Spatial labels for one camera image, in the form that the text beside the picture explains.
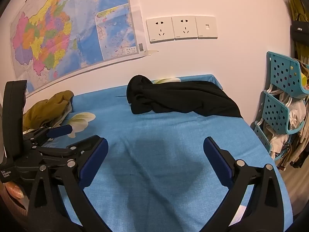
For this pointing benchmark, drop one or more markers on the clear tape strip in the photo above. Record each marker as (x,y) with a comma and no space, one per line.
(151,52)

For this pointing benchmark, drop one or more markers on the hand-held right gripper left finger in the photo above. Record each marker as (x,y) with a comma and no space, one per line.
(94,164)

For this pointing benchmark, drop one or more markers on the blue perforated plastic basket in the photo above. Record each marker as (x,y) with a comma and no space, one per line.
(262,137)
(282,72)
(275,111)

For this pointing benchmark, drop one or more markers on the black garment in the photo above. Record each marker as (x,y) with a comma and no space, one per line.
(181,96)

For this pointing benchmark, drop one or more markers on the white crumpled cloth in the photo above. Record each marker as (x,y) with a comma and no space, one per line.
(297,113)

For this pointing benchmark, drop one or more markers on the hanging beige and dark clothes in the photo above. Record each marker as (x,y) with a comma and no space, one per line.
(295,147)

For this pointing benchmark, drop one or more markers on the olive brown garment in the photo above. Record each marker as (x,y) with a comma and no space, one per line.
(48,108)

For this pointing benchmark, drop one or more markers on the yellow-green hanging cloth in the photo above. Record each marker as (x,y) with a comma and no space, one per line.
(298,7)

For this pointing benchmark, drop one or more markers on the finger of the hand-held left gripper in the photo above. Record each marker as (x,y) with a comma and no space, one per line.
(84,145)
(60,131)

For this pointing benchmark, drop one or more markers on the blue floral bed sheet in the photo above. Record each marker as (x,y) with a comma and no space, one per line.
(157,130)

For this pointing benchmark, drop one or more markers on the black hanging bag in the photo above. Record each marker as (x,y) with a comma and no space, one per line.
(299,32)

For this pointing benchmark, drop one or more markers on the person's left hand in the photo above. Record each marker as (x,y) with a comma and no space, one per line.
(14,191)

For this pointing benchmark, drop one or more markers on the person's left forearm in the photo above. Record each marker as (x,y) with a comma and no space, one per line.
(12,207)

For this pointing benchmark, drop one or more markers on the colourful wall map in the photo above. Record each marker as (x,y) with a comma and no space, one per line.
(72,29)

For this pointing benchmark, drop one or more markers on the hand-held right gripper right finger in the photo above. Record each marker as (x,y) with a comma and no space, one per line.
(217,164)

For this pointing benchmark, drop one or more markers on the white wall socket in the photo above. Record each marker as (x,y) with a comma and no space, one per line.
(159,30)
(184,27)

